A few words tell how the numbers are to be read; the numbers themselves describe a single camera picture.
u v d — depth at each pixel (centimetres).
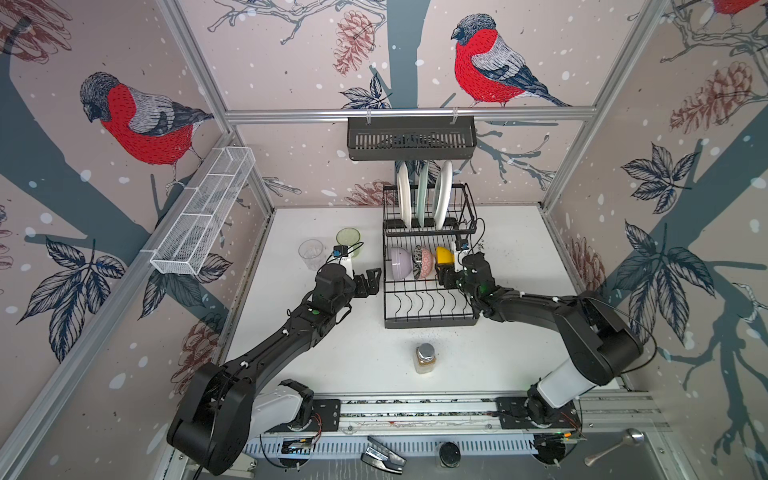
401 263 91
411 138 106
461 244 81
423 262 91
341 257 73
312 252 104
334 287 65
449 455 61
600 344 46
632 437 69
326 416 73
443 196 76
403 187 78
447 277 83
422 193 77
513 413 73
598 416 74
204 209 79
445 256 92
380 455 67
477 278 71
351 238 103
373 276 76
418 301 93
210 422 41
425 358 73
